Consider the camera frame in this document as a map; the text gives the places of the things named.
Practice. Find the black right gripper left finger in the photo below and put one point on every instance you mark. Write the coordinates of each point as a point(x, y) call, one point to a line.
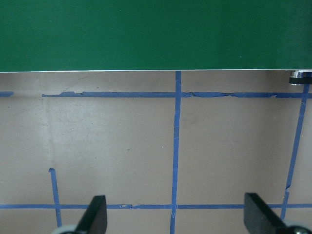
point(94, 220)

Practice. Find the green conveyor belt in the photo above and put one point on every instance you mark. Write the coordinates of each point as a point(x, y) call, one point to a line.
point(91, 35)

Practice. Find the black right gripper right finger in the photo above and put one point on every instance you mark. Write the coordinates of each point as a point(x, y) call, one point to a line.
point(259, 218)

